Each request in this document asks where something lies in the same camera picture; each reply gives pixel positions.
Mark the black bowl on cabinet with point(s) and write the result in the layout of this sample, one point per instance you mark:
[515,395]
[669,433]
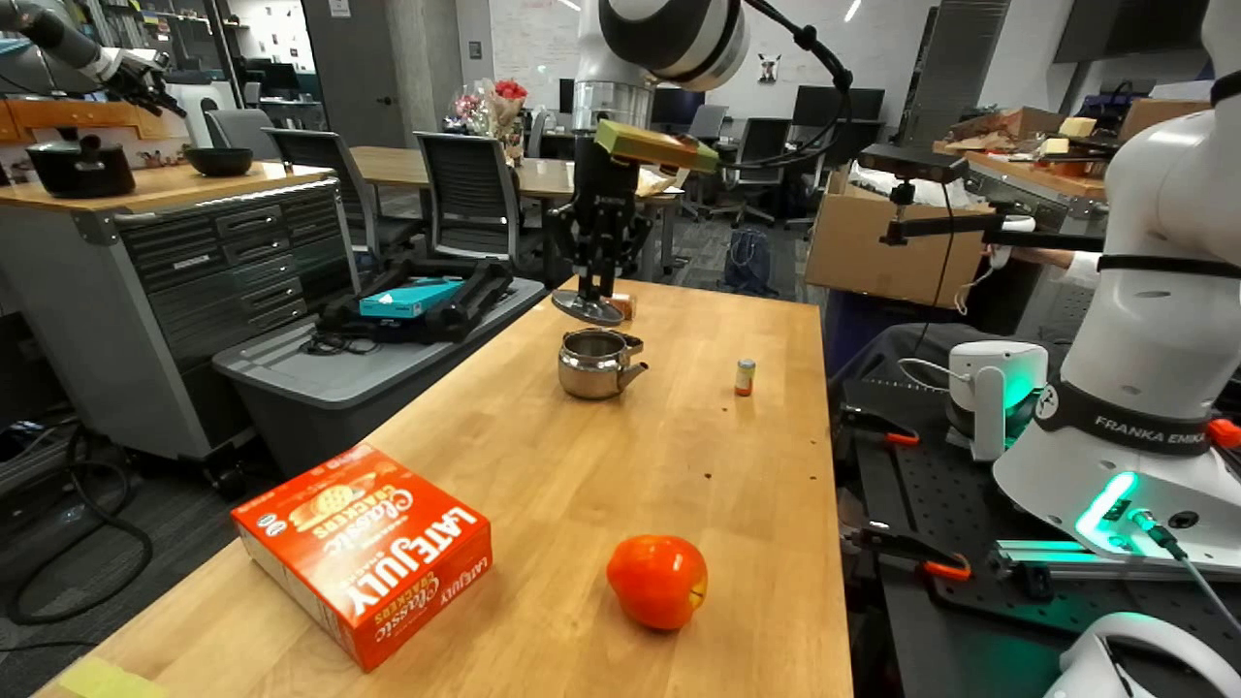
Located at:
[219,161]

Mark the orange handled clamp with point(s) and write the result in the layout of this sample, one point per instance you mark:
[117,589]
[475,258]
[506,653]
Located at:
[920,552]

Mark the grey storage bin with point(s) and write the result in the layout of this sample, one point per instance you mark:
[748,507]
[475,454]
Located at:
[311,401]

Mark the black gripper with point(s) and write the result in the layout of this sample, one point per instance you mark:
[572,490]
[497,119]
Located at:
[607,222]

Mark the grey drawer cabinet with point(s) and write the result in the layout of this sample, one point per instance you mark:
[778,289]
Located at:
[134,295]

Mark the white robot base controller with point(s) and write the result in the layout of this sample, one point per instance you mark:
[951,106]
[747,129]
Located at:
[988,392]

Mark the orange cracker box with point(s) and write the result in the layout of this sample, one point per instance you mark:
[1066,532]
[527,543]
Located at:
[367,548]

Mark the teal and black bag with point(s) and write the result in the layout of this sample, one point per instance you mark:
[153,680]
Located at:
[415,306]

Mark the silver metal kettle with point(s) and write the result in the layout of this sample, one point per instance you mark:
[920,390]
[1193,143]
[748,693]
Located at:
[597,363]

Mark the orange toy tomato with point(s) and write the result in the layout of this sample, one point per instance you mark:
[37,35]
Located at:
[658,578]

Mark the silver kettle lid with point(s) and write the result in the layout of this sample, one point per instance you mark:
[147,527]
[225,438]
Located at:
[597,311]

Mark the grey office chair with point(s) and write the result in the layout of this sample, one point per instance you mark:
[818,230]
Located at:
[475,208]

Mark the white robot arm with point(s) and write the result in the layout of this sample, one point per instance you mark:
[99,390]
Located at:
[1118,452]

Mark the cardboard box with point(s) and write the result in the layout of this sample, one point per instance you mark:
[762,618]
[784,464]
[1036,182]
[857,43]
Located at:
[851,251]

